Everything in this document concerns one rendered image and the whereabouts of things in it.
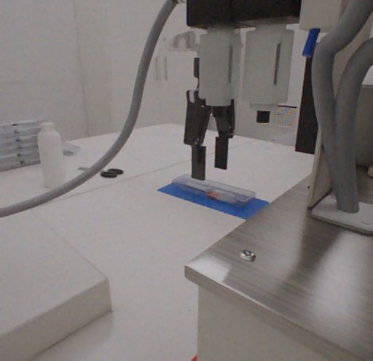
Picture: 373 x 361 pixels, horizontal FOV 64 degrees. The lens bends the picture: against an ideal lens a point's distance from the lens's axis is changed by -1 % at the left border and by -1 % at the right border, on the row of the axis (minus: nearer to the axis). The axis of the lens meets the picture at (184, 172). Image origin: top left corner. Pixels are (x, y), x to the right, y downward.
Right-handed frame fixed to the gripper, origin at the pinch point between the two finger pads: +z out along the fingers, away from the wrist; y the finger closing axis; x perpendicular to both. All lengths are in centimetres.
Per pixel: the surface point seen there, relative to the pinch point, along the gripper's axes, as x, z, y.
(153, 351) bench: -16.9, 7.8, -34.6
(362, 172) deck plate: -29.7, -10.3, -21.8
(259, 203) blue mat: -10.3, 7.7, 3.1
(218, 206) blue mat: -4.2, 7.8, -3.0
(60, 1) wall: 198, -64, 90
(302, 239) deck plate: -29.2, -10.2, -35.5
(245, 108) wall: 155, 34, 317
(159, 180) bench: 14.7, 7.9, 0.2
